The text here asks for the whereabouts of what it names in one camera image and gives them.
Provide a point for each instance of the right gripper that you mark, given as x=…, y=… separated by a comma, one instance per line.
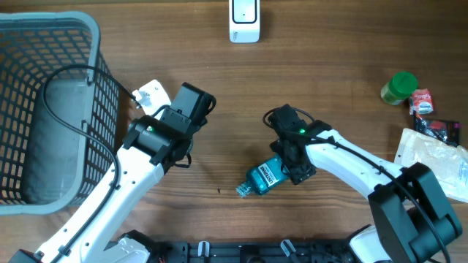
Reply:
x=297, y=172

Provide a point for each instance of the blue mouthwash bottle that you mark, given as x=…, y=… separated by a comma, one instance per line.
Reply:
x=263, y=178

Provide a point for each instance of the green lid jar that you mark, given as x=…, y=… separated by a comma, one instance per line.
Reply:
x=400, y=87

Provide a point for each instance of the red tissue pack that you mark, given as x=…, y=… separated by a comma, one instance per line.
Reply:
x=421, y=102

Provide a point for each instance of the beige plastic pouch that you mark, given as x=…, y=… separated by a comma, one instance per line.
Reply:
x=448, y=163

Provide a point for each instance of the black red packaged item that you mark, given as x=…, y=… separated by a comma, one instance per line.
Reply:
x=447, y=132

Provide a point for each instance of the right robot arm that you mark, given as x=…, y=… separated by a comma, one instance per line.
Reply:
x=413, y=218

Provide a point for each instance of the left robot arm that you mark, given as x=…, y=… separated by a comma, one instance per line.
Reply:
x=154, y=143

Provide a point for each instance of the white barcode scanner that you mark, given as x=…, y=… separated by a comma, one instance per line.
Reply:
x=244, y=21

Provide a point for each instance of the grey plastic shopping basket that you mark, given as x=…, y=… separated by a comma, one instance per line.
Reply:
x=59, y=111

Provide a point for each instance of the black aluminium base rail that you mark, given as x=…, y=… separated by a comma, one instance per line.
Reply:
x=315, y=251

